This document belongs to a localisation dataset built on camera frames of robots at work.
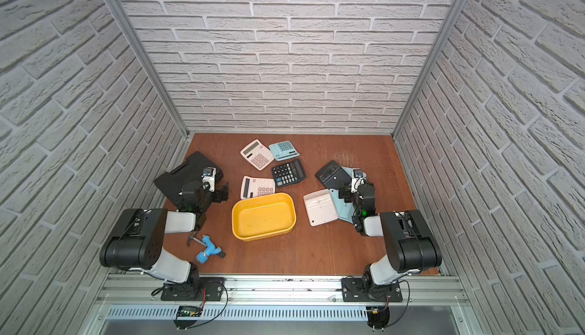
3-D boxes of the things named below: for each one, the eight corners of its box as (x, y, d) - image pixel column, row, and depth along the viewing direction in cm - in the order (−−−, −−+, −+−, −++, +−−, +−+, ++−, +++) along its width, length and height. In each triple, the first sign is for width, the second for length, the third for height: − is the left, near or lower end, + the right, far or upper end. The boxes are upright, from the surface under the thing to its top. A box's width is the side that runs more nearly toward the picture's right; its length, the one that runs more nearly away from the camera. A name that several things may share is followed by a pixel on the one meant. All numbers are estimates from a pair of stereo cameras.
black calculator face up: (276, 188, 100) (276, 185, 98) (270, 170, 106) (270, 167, 104) (306, 179, 103) (306, 176, 101) (298, 162, 109) (298, 159, 108)
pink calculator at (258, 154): (240, 154, 112) (238, 150, 110) (257, 142, 117) (256, 138, 115) (260, 172, 105) (259, 168, 103) (277, 158, 110) (277, 155, 108)
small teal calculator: (276, 163, 109) (276, 160, 107) (269, 149, 115) (268, 145, 112) (298, 155, 112) (298, 152, 110) (290, 141, 118) (290, 138, 116)
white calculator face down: (310, 227, 89) (311, 224, 86) (302, 197, 97) (302, 194, 94) (338, 220, 91) (339, 217, 88) (328, 192, 99) (328, 188, 96)
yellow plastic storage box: (229, 242, 85) (226, 237, 81) (238, 199, 97) (235, 193, 92) (295, 242, 85) (295, 237, 81) (296, 200, 97) (296, 193, 92)
